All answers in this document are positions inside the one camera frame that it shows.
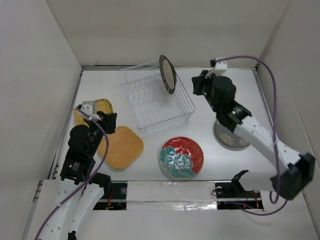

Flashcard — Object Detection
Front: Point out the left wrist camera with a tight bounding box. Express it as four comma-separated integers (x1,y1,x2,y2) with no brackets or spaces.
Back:
75,101,98,119

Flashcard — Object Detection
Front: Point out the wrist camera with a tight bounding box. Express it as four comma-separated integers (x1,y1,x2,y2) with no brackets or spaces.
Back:
75,101,98,119
210,57,228,75

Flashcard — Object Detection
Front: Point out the square bamboo tray far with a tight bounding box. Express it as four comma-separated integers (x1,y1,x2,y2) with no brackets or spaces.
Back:
74,98,113,126

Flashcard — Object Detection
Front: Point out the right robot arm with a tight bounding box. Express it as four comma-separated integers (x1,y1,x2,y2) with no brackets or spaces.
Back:
191,70,316,201

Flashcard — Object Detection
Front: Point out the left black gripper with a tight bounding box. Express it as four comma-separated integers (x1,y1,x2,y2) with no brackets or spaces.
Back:
85,110,117,155

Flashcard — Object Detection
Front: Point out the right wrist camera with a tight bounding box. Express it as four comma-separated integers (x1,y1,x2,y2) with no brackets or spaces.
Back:
210,57,228,75

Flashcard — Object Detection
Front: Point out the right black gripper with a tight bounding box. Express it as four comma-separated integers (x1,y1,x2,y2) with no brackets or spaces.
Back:
191,70,220,113

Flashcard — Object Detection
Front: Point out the red teal floral plate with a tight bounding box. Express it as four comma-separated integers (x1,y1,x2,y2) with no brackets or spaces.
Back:
159,136,204,180

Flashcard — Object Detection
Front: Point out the white wire dish rack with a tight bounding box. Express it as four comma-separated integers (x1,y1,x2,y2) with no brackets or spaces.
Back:
119,58,196,136

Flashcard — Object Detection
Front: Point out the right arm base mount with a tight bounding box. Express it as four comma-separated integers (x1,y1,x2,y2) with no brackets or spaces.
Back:
211,170,264,210

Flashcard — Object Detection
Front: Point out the square bamboo tray near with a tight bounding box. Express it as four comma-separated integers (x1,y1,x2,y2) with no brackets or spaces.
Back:
98,126,144,170

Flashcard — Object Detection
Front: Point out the grey reindeer pattern plate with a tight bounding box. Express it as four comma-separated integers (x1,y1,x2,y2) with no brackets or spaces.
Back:
213,120,250,149

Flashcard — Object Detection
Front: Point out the brown rimmed cream plate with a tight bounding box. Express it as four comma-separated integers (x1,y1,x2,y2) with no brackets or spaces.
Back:
159,55,177,95

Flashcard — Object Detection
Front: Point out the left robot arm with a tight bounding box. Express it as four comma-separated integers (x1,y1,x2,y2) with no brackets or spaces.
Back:
35,110,117,240

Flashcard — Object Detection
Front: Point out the square bamboo tray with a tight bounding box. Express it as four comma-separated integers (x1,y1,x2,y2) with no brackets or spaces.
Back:
98,126,144,170
74,98,113,126

